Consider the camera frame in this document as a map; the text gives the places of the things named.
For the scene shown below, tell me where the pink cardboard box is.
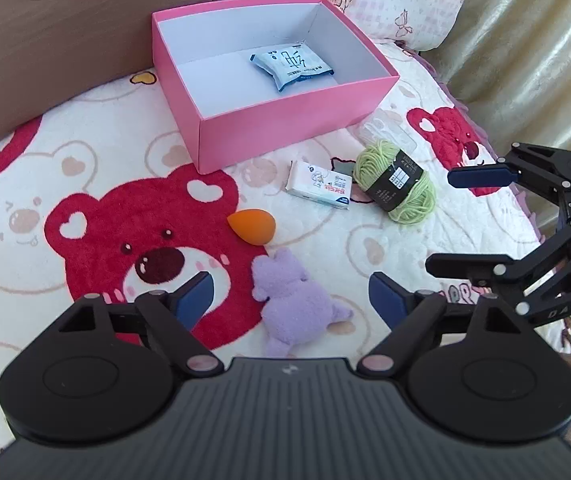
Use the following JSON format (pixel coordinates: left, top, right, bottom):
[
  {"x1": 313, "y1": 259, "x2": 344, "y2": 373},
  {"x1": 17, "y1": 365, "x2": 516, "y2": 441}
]
[{"x1": 152, "y1": 0, "x2": 400, "y2": 175}]

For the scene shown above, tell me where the green yarn ball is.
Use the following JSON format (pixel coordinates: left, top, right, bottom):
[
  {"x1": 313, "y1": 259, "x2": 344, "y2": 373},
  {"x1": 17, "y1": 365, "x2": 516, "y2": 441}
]
[{"x1": 354, "y1": 141, "x2": 437, "y2": 225}]

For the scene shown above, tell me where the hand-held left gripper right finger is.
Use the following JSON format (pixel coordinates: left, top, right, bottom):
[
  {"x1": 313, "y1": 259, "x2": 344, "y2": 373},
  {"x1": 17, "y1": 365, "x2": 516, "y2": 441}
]
[{"x1": 355, "y1": 271, "x2": 516, "y2": 378}]

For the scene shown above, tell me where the clear plastic floss box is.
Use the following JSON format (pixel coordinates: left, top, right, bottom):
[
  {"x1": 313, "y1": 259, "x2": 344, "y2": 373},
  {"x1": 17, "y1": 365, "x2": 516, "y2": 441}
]
[{"x1": 358, "y1": 116, "x2": 417, "y2": 155}]

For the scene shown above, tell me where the orange makeup sponge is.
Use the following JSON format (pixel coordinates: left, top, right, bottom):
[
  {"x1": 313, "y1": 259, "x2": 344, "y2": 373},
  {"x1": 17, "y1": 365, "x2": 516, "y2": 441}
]
[{"x1": 227, "y1": 208, "x2": 276, "y2": 247}]

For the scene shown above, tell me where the brown embroidered cushion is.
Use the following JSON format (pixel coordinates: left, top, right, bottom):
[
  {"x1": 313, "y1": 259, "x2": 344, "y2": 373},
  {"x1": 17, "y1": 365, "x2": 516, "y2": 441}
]
[{"x1": 0, "y1": 0, "x2": 216, "y2": 162}]

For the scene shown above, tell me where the purple plush toy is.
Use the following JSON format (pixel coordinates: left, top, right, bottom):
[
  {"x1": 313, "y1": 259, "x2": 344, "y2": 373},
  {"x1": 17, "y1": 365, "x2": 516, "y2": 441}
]
[{"x1": 250, "y1": 247, "x2": 355, "y2": 358}]

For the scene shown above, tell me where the bear printed blanket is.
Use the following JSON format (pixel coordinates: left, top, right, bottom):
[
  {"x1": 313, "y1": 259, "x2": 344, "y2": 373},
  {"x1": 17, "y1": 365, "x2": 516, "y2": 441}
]
[{"x1": 0, "y1": 39, "x2": 571, "y2": 463}]

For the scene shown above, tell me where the beige shiny curtain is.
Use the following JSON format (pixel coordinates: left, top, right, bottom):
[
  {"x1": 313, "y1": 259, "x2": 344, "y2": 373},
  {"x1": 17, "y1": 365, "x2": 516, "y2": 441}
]
[{"x1": 418, "y1": 0, "x2": 571, "y2": 241}]

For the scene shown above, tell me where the white tissue packet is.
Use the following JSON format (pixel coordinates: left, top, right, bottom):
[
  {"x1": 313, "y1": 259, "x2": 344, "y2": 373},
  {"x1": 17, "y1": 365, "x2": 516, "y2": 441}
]
[{"x1": 285, "y1": 160, "x2": 355, "y2": 211}]

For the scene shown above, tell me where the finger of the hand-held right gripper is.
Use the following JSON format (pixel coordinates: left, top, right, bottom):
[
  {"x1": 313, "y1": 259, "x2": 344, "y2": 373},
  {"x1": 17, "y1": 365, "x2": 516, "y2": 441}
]
[
  {"x1": 425, "y1": 230, "x2": 571, "y2": 295},
  {"x1": 448, "y1": 142, "x2": 571, "y2": 230}
]

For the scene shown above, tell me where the blue white wipes packet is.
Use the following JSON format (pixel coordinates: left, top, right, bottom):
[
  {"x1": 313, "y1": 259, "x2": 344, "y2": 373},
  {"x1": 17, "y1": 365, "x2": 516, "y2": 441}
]
[{"x1": 250, "y1": 42, "x2": 336, "y2": 93}]

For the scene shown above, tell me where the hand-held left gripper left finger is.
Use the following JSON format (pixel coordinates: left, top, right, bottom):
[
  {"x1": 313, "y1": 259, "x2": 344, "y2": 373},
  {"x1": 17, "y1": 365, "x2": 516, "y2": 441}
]
[{"x1": 58, "y1": 271, "x2": 222, "y2": 377}]

